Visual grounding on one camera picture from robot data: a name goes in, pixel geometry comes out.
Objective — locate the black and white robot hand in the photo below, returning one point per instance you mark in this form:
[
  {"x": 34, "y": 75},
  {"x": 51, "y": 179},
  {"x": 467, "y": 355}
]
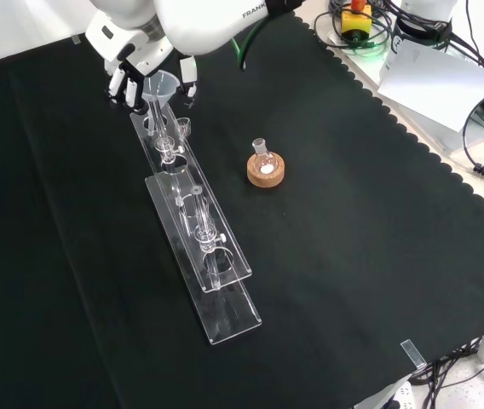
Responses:
[{"x": 129, "y": 47}]

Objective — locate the clear plastic funnel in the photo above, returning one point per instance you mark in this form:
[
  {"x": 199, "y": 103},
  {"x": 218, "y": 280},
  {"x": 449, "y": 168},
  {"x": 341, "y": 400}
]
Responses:
[{"x": 159, "y": 87}]

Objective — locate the clear acrylic funnel stand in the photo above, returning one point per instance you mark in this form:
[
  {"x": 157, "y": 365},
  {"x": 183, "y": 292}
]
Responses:
[{"x": 220, "y": 255}]

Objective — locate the clear tape strip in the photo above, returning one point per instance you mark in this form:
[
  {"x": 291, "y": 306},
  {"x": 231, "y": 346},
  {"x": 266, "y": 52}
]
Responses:
[
  {"x": 76, "y": 39},
  {"x": 412, "y": 353}
]

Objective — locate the small clear glass beaker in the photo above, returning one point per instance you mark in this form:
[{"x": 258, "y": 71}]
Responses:
[{"x": 183, "y": 128}]

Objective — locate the round-bottom glass flask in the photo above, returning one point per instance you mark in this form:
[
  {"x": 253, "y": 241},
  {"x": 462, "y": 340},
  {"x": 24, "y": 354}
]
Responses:
[{"x": 264, "y": 161}]

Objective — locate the yellow stop button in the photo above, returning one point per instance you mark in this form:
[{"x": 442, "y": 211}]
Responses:
[{"x": 356, "y": 23}]

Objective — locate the pale board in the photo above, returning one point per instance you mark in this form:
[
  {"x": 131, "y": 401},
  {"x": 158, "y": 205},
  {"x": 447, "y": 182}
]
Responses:
[{"x": 433, "y": 81}]

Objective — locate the black cloth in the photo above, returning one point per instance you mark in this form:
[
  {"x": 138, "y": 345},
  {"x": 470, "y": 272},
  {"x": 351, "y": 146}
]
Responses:
[{"x": 353, "y": 264}]

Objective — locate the white power strip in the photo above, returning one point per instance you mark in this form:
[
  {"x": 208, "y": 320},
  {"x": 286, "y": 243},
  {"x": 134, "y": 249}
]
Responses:
[{"x": 401, "y": 394}]

